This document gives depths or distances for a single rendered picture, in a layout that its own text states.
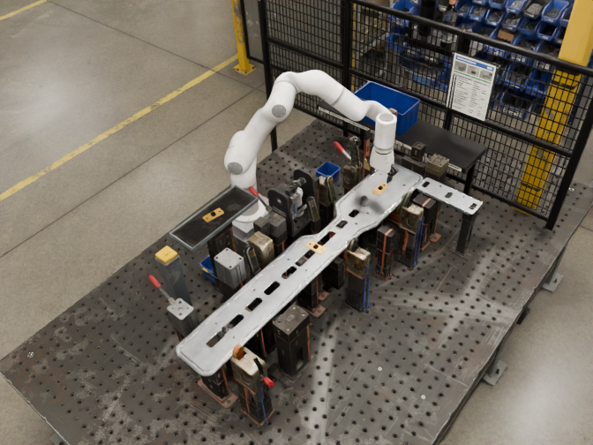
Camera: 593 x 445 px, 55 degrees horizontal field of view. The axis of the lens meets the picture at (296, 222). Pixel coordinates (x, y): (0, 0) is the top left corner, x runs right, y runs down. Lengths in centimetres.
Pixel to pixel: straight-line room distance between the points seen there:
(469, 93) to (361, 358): 132
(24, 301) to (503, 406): 284
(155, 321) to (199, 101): 295
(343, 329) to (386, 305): 23
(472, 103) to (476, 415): 154
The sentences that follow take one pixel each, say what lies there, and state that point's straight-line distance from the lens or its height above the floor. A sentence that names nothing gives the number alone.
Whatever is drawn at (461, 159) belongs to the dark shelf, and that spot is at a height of 103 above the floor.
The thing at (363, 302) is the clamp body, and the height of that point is 75.
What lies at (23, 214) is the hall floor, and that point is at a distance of 455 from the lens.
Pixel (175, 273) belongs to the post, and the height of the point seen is 107.
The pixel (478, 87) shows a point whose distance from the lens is 283.
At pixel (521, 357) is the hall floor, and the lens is 342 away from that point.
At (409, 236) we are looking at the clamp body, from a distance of 262.
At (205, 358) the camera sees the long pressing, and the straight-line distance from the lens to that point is 212.
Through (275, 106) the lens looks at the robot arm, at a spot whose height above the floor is 150.
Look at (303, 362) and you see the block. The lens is 237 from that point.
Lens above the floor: 277
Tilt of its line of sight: 45 degrees down
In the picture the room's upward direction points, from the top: 4 degrees counter-clockwise
